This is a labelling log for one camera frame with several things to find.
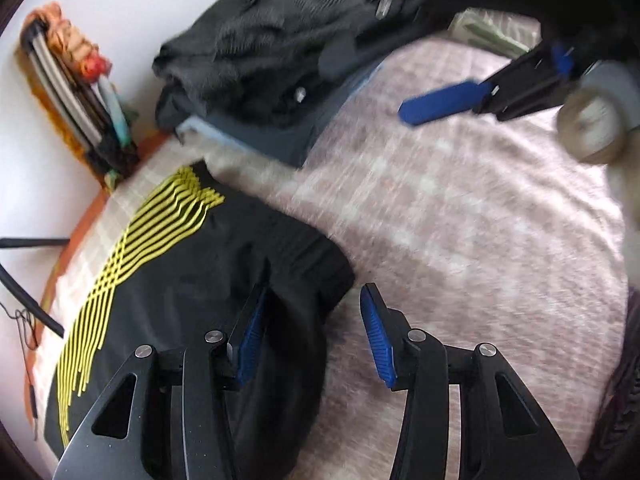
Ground black sport pants yellow print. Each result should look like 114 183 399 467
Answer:
44 162 355 479

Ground person right hand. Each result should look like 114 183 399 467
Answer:
555 61 639 230

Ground beige plaid blanket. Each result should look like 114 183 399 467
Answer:
32 39 627 470

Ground stack of dark folded clothes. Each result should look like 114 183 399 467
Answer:
152 0 424 168

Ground black tripod stand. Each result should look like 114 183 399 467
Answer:
1 237 70 338

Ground hanging items on wall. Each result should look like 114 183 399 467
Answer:
18 2 139 192

